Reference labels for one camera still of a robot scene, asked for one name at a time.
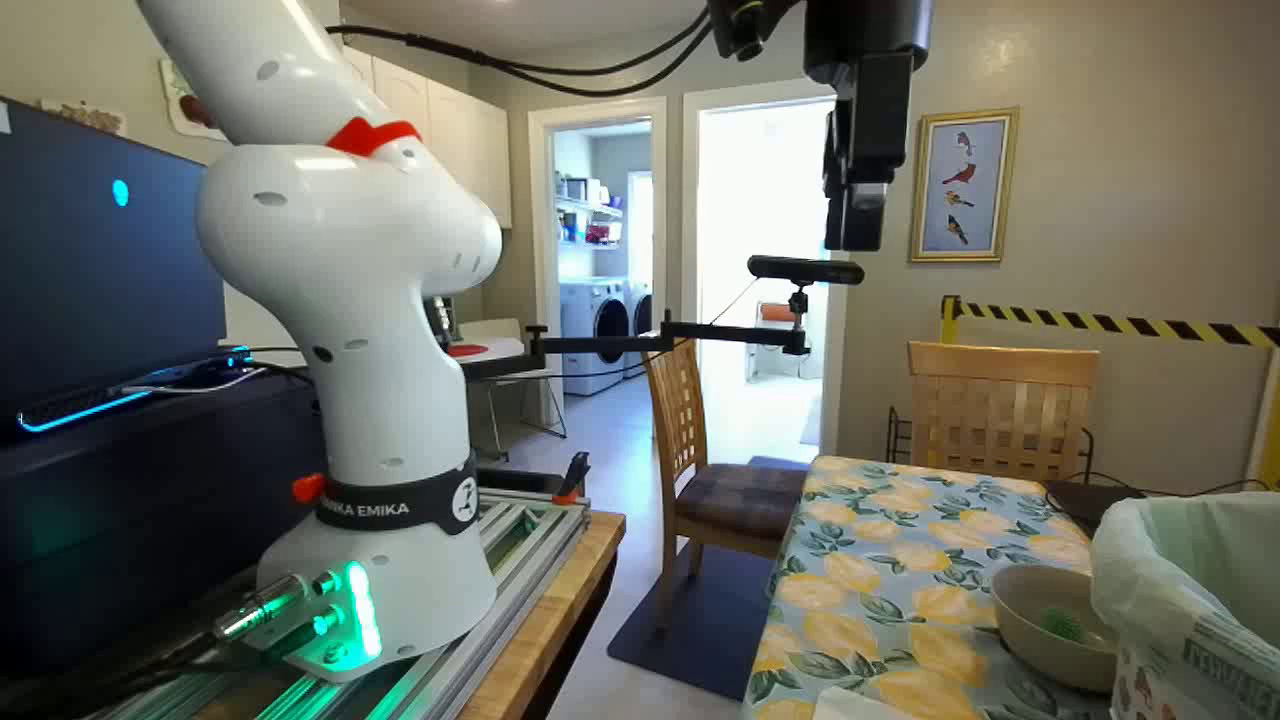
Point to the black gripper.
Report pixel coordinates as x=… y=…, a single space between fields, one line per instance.
x=867 y=54

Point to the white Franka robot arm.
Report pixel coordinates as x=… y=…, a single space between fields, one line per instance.
x=372 y=266

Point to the beige bowl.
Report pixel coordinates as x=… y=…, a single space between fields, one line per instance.
x=1041 y=653

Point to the black cabinet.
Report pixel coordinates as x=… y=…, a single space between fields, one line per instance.
x=133 y=532

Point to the lemon print tablecloth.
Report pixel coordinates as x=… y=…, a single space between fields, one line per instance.
x=867 y=586

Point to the wooden chair with seat cushion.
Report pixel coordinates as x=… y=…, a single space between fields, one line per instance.
x=732 y=502

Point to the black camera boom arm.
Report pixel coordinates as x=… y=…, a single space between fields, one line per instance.
x=603 y=342

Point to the black stereo camera bar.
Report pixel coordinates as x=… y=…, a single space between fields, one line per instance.
x=804 y=269

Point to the wooden workbench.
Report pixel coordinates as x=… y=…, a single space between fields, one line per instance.
x=561 y=625

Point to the aluminium mounting rail plate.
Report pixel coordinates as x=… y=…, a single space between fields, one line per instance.
x=522 y=560

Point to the orange knob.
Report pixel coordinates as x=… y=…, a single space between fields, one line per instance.
x=307 y=486

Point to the black computer monitor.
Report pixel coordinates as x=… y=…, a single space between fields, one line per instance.
x=104 y=266

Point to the white side table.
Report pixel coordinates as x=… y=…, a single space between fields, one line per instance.
x=505 y=350

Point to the fruit wall picture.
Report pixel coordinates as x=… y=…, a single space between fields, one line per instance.
x=171 y=81

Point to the dark blue floor mat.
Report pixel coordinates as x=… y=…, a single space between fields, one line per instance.
x=695 y=625

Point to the glowing blue edged device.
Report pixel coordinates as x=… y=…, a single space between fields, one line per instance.
x=133 y=385

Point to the framed bird picture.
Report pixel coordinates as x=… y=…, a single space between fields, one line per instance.
x=961 y=184

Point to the yellow black caution tape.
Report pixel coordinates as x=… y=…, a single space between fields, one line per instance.
x=1104 y=325

